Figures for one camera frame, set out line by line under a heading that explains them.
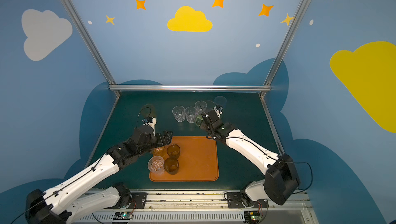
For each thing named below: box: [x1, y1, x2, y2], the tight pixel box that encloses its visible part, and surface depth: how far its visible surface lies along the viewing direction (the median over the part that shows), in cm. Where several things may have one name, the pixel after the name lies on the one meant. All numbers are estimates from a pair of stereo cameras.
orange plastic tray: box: [149, 136, 220, 183], surface depth 87 cm
